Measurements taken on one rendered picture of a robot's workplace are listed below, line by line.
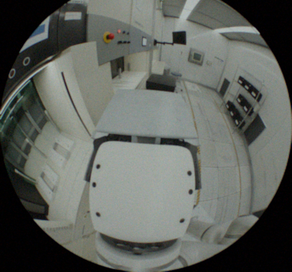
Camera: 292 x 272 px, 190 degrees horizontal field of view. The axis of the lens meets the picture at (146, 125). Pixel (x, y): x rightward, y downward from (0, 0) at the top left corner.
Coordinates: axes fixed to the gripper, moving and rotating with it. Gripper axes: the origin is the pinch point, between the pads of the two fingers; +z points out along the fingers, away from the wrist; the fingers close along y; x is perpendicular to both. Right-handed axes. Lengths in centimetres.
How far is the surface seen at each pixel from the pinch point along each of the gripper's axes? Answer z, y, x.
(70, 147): 6, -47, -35
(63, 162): -5, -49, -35
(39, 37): 4.7, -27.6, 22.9
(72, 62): 11.9, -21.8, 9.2
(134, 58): 160, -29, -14
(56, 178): -18, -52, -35
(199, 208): -25, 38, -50
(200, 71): 390, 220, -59
